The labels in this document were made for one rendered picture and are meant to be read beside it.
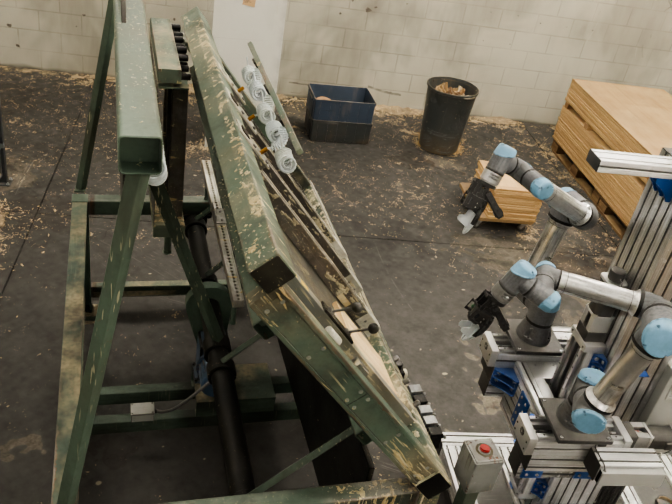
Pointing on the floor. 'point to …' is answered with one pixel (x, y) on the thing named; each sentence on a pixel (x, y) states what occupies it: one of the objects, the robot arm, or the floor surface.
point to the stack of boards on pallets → (611, 139)
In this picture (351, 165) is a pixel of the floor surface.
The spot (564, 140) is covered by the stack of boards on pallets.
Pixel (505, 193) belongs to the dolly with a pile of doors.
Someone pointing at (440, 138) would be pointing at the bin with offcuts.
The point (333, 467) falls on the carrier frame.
